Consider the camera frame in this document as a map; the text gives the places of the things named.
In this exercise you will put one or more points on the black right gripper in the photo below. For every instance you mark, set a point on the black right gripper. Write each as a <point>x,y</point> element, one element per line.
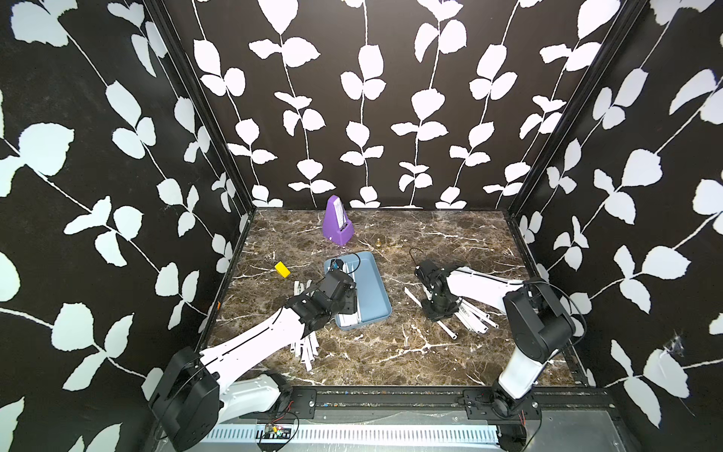
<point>431,315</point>

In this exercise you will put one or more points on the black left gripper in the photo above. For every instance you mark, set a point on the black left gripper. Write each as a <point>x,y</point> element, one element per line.
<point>351,301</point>

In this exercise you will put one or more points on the blue plastic storage box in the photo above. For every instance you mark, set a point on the blue plastic storage box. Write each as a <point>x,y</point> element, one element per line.
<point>373,301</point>

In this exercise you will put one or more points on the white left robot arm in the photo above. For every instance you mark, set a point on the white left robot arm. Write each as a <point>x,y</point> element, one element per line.
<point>199,390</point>

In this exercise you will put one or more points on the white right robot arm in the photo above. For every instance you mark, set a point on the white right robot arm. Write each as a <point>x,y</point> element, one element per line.
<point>540,325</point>

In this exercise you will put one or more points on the yellow block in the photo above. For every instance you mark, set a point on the yellow block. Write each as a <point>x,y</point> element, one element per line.
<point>282,270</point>

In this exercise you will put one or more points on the purple metronome-like object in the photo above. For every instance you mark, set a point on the purple metronome-like object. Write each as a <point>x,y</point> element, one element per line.
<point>337,227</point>

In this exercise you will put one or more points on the small green circuit board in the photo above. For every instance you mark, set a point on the small green circuit board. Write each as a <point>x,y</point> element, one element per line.
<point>275,432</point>

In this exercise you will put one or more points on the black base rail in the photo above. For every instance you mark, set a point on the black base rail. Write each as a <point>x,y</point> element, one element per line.
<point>476,402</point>

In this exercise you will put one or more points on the white slotted cable duct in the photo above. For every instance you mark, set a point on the white slotted cable duct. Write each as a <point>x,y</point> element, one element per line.
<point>364,435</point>

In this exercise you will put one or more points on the black left corner post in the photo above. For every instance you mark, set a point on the black left corner post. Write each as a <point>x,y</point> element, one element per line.
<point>191,83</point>

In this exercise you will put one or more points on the black corner frame post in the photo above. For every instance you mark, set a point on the black corner frame post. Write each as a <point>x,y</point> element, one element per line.
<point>622,25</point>

